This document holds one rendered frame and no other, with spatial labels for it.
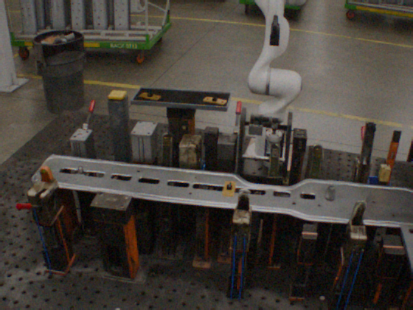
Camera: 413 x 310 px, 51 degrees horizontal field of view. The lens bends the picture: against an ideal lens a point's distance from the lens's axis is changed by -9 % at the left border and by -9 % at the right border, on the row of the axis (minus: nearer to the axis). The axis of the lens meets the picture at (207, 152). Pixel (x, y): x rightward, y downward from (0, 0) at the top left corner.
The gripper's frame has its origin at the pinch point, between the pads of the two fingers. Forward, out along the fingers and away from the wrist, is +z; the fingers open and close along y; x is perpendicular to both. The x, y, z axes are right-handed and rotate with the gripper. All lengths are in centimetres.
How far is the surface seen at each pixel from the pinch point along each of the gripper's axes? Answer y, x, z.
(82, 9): -382, -244, 88
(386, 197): 22, 44, 45
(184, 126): -5, -32, 39
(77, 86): -215, -180, 121
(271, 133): 3.7, 1.2, 34.1
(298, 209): 33, 12, 45
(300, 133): 4.6, 11.5, 32.8
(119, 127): -6, -59, 42
